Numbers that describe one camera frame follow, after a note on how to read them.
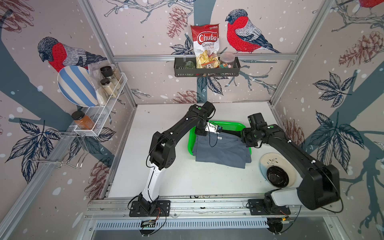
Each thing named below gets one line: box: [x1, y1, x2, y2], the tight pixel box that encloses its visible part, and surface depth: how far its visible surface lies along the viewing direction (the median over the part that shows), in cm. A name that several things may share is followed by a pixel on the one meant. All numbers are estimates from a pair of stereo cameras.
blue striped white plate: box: [57, 65, 99, 108], surface depth 68 cm
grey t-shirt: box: [192, 132, 252, 169], surface depth 83 cm
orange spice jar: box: [71, 110, 95, 130], surface depth 64 cm
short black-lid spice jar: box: [100, 78, 117, 98], surface depth 78 cm
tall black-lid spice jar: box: [100, 65, 121, 91], surface depth 81 cm
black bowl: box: [266, 166, 290, 188], surface depth 81 cm
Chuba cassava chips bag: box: [190, 23, 220, 69], surface depth 84 cm
